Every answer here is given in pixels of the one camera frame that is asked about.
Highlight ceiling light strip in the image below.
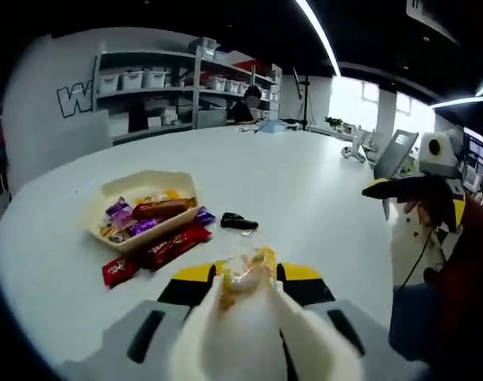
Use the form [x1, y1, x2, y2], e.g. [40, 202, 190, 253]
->
[430, 94, 483, 110]
[294, 0, 343, 77]

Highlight large white storage bin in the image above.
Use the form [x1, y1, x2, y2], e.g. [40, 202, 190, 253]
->
[99, 73, 121, 94]
[120, 71, 145, 91]
[142, 67, 167, 89]

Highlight lit computer monitor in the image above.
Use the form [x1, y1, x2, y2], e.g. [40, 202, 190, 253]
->
[461, 126, 483, 192]

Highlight ceiling air conditioner vent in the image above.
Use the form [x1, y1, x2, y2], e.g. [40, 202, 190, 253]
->
[405, 0, 461, 45]

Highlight black cable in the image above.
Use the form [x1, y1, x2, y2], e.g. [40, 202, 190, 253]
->
[397, 228, 439, 289]

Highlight grey office chair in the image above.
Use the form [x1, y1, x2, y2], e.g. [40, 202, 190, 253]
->
[373, 128, 420, 180]

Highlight purple snack packet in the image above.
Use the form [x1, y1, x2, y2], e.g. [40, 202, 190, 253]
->
[123, 217, 159, 240]
[194, 205, 218, 226]
[105, 195, 136, 224]

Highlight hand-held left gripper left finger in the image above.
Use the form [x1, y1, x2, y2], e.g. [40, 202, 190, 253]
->
[58, 262, 219, 368]

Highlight black tripod stand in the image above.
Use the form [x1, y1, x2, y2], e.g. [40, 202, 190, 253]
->
[291, 64, 312, 129]

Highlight light blue mask pack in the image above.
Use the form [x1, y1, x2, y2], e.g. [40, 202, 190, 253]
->
[255, 119, 289, 135]

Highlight small black packet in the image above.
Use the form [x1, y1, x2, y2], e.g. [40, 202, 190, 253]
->
[219, 211, 261, 231]

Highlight white partition panel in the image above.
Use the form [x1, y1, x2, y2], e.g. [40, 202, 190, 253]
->
[52, 110, 114, 148]

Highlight grey metal shelving unit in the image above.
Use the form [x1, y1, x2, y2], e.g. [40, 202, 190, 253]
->
[92, 37, 284, 144]

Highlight red white-print snack packet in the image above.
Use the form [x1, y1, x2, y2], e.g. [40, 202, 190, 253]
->
[101, 256, 140, 290]

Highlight small brown snack packet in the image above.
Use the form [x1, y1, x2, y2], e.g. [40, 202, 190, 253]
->
[99, 225, 126, 244]

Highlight cream plastic container tray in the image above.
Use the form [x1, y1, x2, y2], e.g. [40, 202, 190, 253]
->
[80, 169, 198, 253]

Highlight person's red shirt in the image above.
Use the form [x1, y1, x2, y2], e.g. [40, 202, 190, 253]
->
[435, 190, 483, 358]

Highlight person's blue jeans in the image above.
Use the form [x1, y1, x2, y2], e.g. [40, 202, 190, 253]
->
[389, 283, 444, 354]

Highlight long dark red snack bar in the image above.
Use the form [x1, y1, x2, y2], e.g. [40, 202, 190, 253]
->
[144, 227, 213, 271]

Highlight black bag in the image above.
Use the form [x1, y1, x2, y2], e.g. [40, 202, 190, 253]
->
[128, 102, 151, 134]

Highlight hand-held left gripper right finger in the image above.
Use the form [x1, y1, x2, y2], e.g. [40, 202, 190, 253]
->
[276, 261, 393, 381]

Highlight person's right hand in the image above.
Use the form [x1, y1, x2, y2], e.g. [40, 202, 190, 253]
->
[401, 185, 456, 233]

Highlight small white device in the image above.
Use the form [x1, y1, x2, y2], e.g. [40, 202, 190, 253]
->
[339, 133, 370, 164]

